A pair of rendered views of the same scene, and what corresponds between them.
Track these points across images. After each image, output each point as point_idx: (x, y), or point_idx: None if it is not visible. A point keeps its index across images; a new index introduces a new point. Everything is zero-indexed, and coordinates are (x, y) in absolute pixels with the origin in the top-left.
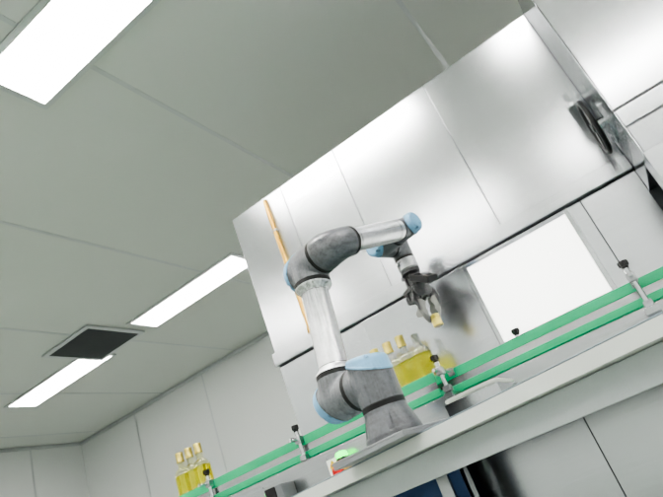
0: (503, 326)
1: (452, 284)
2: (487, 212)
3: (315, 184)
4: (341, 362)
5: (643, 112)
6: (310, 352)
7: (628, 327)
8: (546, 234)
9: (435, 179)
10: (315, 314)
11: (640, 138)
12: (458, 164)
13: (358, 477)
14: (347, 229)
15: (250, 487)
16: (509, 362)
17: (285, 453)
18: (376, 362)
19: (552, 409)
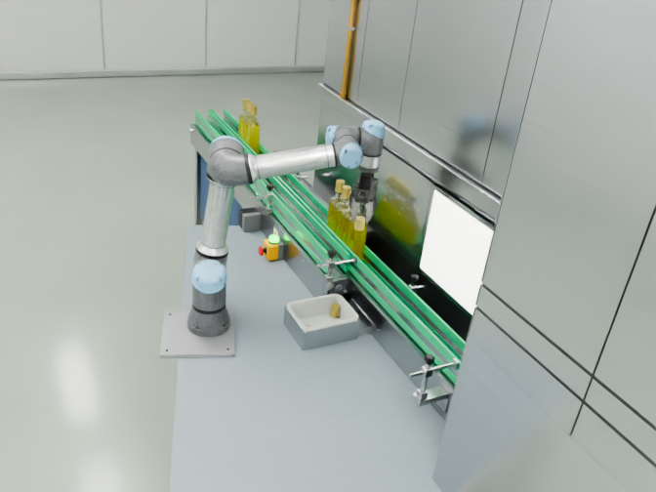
0: (426, 258)
1: (420, 187)
2: (481, 161)
3: None
4: (210, 250)
5: (491, 316)
6: (338, 111)
7: (430, 377)
8: (490, 239)
9: (473, 73)
10: (208, 205)
11: (473, 328)
12: (497, 81)
13: None
14: (240, 169)
15: (246, 188)
16: (380, 299)
17: (265, 192)
18: (201, 287)
19: None
